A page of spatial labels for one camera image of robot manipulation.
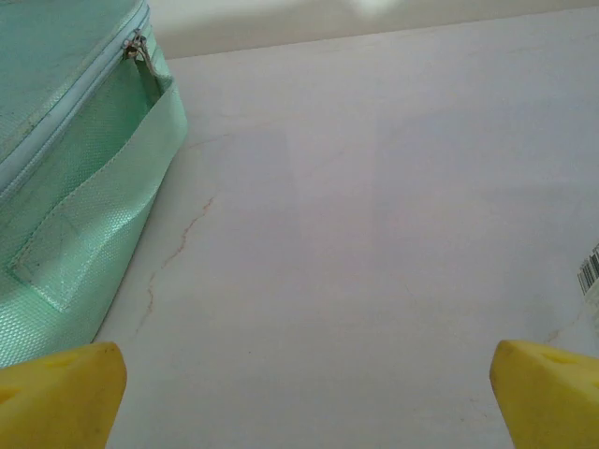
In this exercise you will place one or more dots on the clear bottle with white label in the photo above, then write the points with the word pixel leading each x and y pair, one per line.
pixel 590 271

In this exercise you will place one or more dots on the mint green zipper case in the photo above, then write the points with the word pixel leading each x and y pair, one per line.
pixel 70 140

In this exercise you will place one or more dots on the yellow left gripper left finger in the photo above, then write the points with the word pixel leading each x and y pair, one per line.
pixel 56 397

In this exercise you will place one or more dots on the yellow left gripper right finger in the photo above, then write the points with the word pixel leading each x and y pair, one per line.
pixel 547 402

